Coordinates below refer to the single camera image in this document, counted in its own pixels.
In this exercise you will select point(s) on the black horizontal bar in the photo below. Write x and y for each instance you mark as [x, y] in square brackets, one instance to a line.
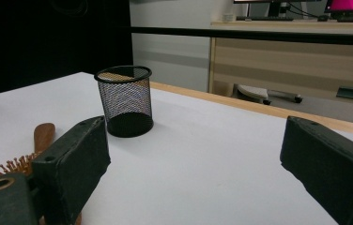
[259, 33]

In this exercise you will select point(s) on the light wooden desk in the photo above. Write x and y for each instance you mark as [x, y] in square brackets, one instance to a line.
[290, 65]

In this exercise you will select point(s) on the monitor with pink screen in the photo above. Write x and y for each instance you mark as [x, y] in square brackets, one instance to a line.
[349, 4]

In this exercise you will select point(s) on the black mesh pen holder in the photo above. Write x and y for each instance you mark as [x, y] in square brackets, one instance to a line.
[127, 122]

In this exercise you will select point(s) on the grey chair base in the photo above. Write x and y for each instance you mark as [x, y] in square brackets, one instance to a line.
[253, 91]

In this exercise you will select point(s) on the black monitor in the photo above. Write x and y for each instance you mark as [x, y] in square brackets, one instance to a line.
[274, 6]

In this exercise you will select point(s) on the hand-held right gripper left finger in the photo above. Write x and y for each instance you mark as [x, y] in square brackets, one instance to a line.
[71, 156]

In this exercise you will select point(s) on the wooden hairbrush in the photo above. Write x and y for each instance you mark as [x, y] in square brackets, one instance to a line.
[43, 137]

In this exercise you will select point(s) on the black curtain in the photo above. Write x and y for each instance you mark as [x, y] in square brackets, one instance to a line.
[49, 40]

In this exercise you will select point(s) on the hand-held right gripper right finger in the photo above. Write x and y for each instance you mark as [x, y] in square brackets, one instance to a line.
[331, 165]

